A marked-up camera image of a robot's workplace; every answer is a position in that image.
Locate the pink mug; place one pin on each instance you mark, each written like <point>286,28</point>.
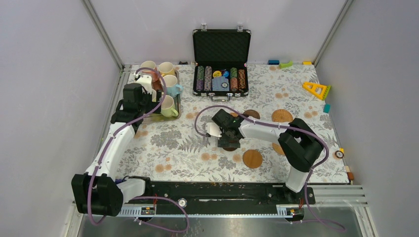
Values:
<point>148,67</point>

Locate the woven cork coaster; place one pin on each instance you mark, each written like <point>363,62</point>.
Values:
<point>278,149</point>

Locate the blue toy block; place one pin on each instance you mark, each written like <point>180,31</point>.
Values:
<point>273,62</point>

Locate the dark brown wooden coaster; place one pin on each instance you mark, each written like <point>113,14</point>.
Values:
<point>230,149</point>

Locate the brown wooden block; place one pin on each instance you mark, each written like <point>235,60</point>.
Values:
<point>349,174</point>

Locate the yellow mug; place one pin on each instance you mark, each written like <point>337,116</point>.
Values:
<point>166,68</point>

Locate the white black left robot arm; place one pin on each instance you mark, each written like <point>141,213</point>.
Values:
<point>97,191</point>

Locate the yellow triangle toy block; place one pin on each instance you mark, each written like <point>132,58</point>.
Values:
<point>318,90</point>

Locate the black poker chip case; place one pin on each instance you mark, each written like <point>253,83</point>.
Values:
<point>221,57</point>

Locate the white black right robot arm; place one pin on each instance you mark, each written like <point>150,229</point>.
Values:
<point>301,146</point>

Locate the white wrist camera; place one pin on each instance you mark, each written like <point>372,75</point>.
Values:
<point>145,80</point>
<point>212,129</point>

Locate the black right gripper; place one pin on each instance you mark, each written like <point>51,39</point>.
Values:
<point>224,141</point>

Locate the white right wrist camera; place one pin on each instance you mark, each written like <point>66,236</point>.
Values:
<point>212,129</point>

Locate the light green mug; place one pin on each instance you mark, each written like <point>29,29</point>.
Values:
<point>168,109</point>

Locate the light brown wooden coaster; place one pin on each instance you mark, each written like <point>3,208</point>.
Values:
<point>252,159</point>

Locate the light blue mug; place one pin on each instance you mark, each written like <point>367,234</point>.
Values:
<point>172,85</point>

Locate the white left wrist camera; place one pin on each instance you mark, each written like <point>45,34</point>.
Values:
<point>145,80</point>

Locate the floral table mat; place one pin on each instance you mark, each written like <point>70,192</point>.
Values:
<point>173,151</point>

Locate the woven rattan coaster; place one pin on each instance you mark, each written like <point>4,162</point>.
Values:
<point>282,115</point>

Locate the silver metal tray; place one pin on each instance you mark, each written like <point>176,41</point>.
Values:
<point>159,117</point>

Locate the dark walnut wooden coaster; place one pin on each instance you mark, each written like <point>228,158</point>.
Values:
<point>252,113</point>

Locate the green toy block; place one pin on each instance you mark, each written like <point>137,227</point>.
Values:
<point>285,65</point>

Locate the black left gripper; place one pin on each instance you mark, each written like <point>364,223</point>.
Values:
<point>149,98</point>

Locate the tape roll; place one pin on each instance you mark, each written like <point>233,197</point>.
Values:
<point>339,154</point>

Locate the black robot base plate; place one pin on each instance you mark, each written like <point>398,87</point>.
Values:
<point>216,198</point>

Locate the teal toy block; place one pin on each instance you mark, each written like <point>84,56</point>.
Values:
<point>327,108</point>

